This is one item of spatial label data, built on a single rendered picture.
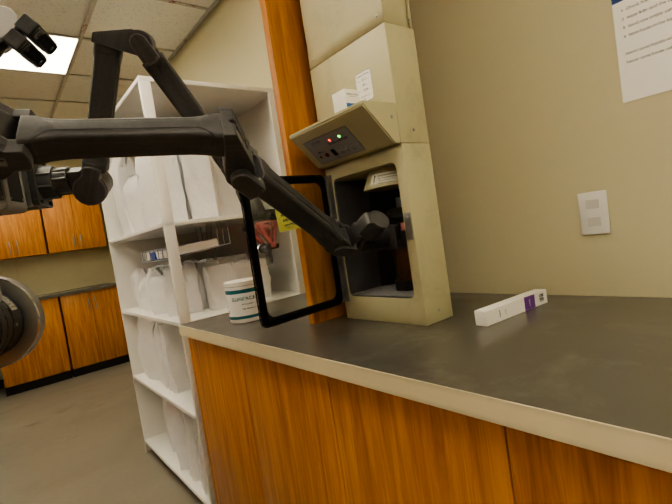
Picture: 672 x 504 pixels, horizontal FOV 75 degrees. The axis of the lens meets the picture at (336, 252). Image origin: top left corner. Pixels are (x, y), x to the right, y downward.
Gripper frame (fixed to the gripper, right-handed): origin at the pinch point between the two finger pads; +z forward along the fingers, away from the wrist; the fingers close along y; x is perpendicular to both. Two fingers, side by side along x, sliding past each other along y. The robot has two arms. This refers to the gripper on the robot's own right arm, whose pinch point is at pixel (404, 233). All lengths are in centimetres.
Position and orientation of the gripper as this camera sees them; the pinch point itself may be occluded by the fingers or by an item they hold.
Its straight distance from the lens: 129.3
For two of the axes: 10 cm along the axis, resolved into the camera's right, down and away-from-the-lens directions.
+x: 1.5, 9.9, 0.5
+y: -6.2, 0.6, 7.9
